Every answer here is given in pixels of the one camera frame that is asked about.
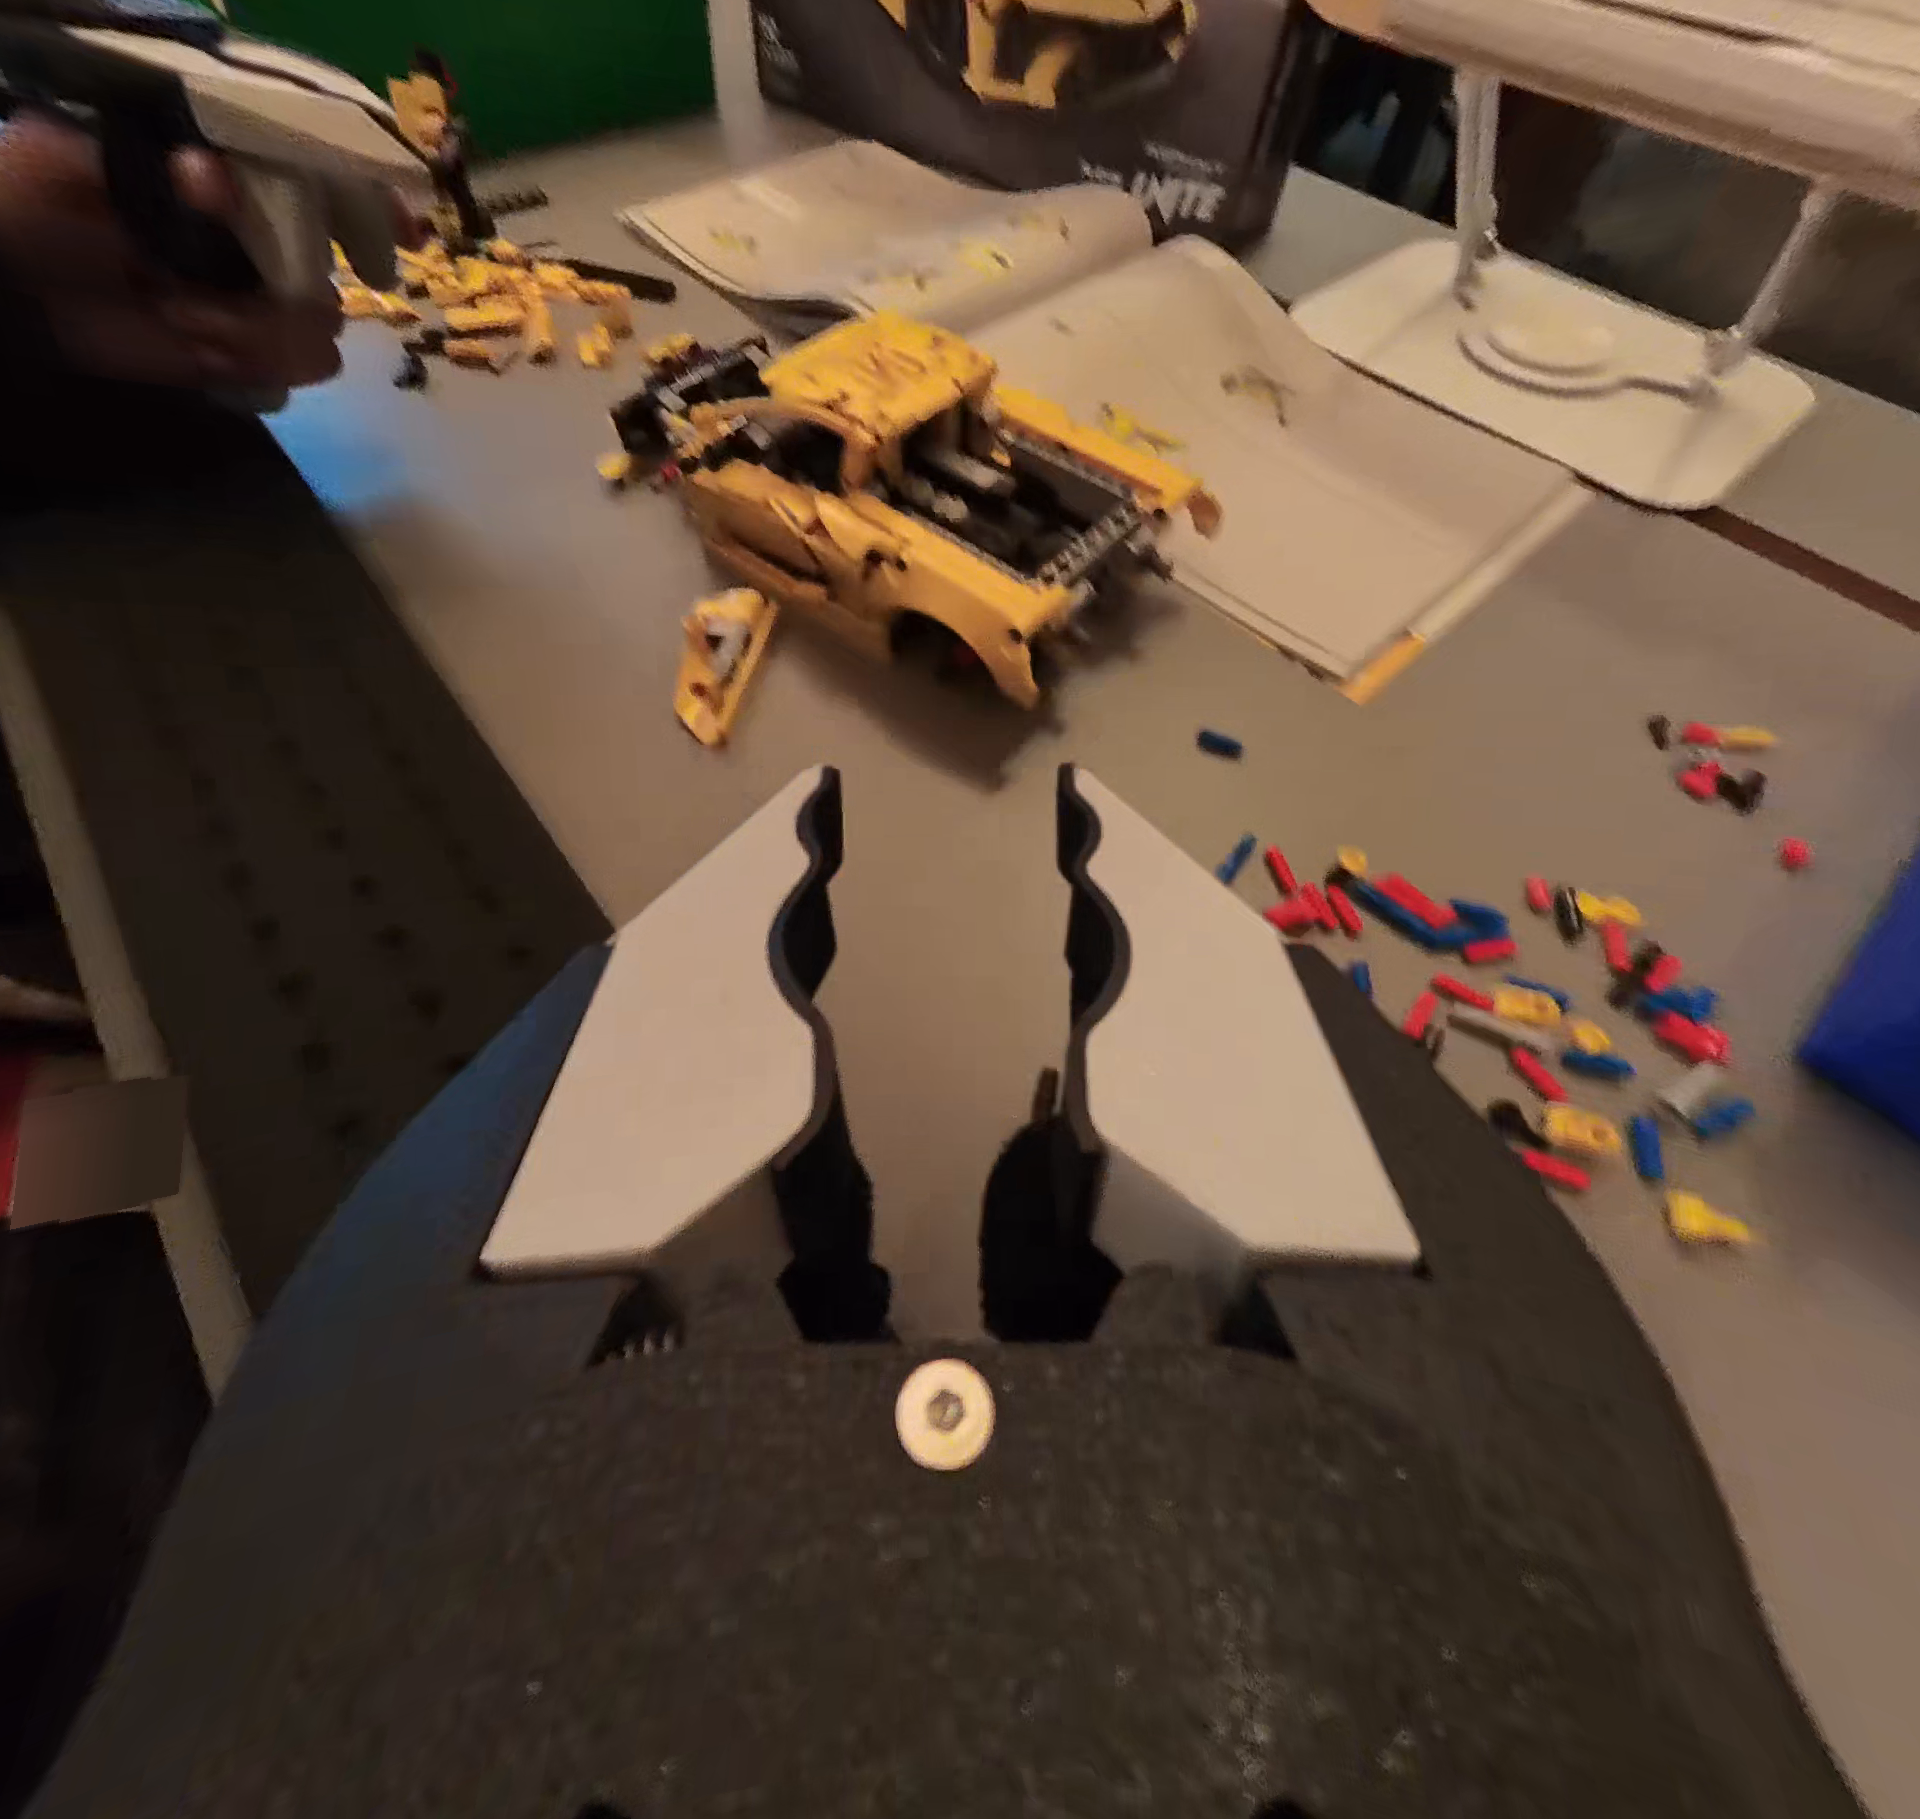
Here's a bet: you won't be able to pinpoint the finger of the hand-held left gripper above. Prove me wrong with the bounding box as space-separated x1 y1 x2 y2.
179 37 446 199

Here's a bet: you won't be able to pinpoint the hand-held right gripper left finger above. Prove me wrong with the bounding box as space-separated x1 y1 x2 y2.
477 768 889 1340

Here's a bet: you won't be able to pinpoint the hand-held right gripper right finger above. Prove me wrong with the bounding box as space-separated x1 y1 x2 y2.
980 768 1424 1340

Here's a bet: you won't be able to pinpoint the small yellow brick assembly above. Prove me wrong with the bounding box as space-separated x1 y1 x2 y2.
386 55 503 251

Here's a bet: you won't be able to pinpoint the grey desk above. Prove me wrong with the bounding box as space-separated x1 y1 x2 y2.
256 63 1920 1819

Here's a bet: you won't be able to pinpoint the person's left hand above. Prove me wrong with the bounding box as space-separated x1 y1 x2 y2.
0 116 350 415

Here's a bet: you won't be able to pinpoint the green plastic bin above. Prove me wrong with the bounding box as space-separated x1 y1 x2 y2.
139 0 719 159

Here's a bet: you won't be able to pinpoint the pile of yellow brick pieces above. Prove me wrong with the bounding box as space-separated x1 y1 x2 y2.
323 224 680 387

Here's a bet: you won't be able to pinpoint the scattered small brick pieces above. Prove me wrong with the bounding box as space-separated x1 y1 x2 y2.
1194 704 1820 1255

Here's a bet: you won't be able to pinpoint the yellow brick wing piece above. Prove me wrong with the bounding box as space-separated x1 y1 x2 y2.
673 583 783 753

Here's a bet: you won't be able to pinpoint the black studded mat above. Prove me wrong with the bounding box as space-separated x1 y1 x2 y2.
0 395 619 1318

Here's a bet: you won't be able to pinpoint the open instruction booklet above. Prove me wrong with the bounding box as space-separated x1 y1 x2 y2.
619 136 1595 700

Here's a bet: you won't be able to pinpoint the yellow toy brick car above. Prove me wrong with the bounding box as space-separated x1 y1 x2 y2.
606 311 1227 713

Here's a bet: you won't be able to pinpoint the blue plastic bin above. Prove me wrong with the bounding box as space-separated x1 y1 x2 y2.
1792 847 1920 1147

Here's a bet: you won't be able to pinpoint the toy car set box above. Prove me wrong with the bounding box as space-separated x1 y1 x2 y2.
739 0 1328 248

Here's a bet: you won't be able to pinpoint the white board stand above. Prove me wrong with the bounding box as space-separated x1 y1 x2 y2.
1287 63 1825 513

